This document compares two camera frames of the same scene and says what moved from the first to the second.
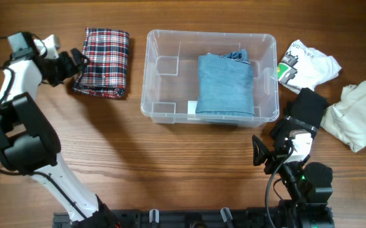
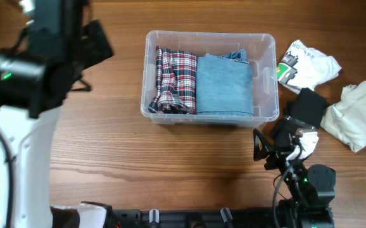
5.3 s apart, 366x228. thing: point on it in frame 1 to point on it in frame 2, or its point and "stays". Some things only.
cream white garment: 359,114 stays
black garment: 307,106 stays
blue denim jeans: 225,84 stays
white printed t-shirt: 302,67 stays
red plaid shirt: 106,74 to 176,82
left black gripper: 75,66 to 96,54
